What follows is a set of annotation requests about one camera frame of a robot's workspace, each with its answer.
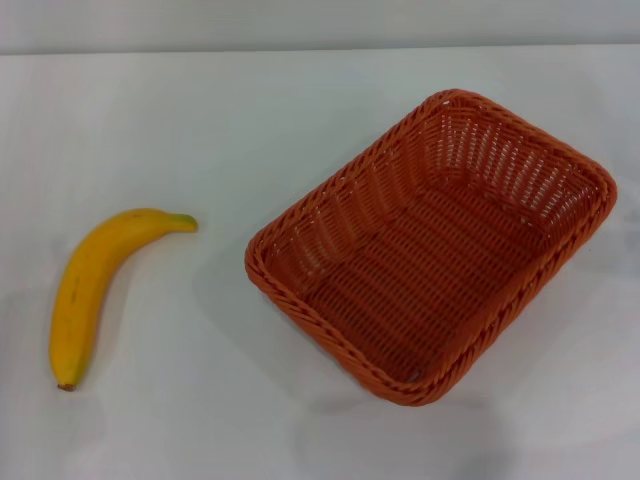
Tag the yellow banana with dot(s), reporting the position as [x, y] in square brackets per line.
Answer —
[80, 290]

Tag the orange woven plastic basket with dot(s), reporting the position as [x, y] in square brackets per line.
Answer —
[425, 270]

